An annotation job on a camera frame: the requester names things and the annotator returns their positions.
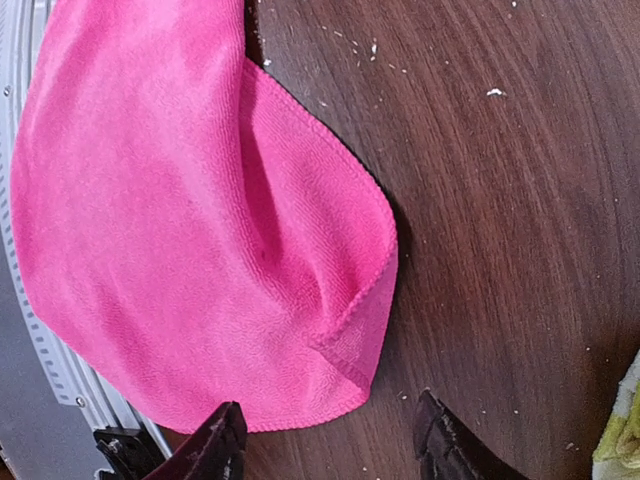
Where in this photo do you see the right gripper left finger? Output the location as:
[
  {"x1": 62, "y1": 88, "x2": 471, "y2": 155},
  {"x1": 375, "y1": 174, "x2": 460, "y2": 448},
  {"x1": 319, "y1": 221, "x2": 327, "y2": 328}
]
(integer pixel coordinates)
[{"x1": 144, "y1": 402, "x2": 248, "y2": 480}]

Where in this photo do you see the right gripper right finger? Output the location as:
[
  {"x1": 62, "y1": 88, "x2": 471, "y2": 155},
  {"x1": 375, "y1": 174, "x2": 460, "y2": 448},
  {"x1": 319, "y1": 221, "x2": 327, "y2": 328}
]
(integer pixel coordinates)
[{"x1": 413, "y1": 389, "x2": 525, "y2": 480}]

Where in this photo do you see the pink microfibre towel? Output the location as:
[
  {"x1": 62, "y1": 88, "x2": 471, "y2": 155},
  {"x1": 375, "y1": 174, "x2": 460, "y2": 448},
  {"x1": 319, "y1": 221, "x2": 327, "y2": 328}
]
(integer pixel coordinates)
[{"x1": 22, "y1": 1, "x2": 398, "y2": 433}]

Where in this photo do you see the yellow green patterned towel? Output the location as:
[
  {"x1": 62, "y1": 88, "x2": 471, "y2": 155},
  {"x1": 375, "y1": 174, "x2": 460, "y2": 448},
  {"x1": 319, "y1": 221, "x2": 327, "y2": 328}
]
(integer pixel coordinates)
[{"x1": 592, "y1": 354, "x2": 640, "y2": 480}]

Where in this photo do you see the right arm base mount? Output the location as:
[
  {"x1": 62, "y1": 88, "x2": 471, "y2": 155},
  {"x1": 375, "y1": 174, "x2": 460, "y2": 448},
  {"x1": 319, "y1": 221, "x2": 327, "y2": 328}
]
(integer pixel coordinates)
[{"x1": 93, "y1": 427, "x2": 167, "y2": 480}]

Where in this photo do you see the aluminium front rail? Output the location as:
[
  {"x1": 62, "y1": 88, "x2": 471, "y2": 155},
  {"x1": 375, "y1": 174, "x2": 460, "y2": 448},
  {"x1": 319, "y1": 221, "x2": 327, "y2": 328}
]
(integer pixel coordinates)
[{"x1": 0, "y1": 0, "x2": 174, "y2": 480}]

